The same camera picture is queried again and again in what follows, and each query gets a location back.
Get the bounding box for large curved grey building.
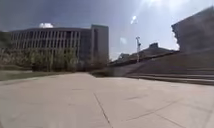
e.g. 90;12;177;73
1;23;110;69

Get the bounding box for low dark building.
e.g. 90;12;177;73
109;42;179;65

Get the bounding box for lamp post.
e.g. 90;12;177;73
134;36;142;64

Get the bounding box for pale stone slab plaza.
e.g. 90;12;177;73
0;72;214;128

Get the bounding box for wide stone steps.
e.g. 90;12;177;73
89;49;214;87

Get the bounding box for row of trees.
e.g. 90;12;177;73
0;31;109;73

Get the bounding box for dark angular building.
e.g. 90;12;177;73
170;5;214;53

